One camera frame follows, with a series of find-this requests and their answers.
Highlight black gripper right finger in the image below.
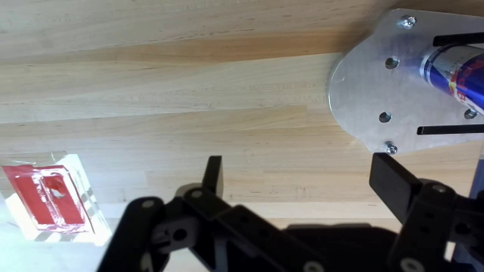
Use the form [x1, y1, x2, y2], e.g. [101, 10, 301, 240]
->
[369, 152, 484, 272]

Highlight red and white box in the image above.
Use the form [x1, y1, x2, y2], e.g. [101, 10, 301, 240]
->
[0, 151, 113, 247]

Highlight silver metal plate with slots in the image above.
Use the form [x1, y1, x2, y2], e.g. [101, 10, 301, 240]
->
[325, 6, 484, 155]

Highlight red bull can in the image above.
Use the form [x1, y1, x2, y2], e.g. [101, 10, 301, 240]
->
[419, 42, 484, 116]

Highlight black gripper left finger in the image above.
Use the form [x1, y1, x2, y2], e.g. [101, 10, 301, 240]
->
[97, 154, 284, 272]

